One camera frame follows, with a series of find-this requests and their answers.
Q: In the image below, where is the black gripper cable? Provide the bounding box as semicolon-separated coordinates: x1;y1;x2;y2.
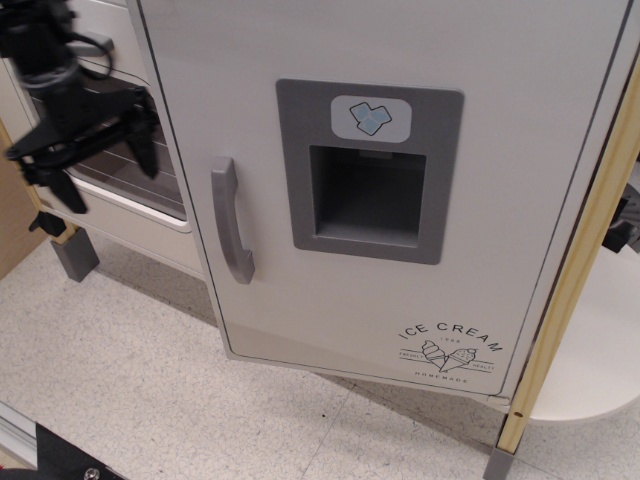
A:
69;32;117;81

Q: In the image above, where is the grey left cabinet foot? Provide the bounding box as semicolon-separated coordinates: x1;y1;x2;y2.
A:
51;228;100;282

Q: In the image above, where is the grey oven door handle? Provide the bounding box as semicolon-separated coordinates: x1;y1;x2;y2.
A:
68;32;114;57

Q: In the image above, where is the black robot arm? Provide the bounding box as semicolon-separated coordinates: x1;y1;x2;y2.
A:
1;1;159;214

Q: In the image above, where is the grey cabinet foot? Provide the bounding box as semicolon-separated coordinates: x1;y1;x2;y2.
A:
51;228;100;282
483;447;515;480

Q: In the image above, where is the black clamp knob left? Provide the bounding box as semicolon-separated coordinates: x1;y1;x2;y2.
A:
28;211;66;237

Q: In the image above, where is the grey fridge door handle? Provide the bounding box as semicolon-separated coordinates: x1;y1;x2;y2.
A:
210;157;255;285

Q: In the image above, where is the aluminium rail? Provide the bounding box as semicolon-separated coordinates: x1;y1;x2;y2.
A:
1;402;37;468

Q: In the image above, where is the grey right cabinet foot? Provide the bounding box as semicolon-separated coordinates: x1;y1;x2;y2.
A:
483;447;515;480

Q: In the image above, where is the light wooden side post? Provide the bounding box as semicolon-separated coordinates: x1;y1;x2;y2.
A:
496;64;639;455

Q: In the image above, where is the black clamp right edge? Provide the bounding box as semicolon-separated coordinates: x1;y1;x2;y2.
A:
602;183;639;253

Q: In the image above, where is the grey ice dispenser panel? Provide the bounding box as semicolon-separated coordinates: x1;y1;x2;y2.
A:
276;79;465;265

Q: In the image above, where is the white oven door with window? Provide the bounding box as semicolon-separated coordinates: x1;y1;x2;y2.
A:
1;1;202;277

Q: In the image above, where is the white fridge door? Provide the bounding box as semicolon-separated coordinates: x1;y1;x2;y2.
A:
130;1;639;404

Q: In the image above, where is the white round table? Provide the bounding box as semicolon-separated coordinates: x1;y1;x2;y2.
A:
527;247;640;424

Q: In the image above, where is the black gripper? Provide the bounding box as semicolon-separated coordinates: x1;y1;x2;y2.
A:
6;79;158;213

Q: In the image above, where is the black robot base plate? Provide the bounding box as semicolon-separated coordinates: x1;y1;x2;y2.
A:
1;423;125;480

